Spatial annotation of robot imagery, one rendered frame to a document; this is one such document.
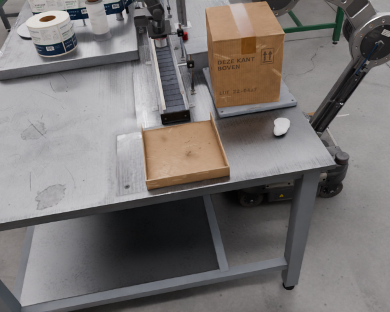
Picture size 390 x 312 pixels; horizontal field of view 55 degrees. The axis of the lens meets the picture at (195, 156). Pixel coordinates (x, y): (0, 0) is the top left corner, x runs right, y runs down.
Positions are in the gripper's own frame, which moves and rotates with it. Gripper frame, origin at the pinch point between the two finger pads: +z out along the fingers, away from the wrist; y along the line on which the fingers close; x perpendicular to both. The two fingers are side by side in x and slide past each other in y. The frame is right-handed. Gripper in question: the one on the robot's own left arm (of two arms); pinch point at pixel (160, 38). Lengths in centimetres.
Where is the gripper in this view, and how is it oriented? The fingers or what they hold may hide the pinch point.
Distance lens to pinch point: 179.4
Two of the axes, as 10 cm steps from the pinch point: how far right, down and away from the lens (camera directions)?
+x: 1.7, 9.7, -1.5
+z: -0.5, 1.6, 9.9
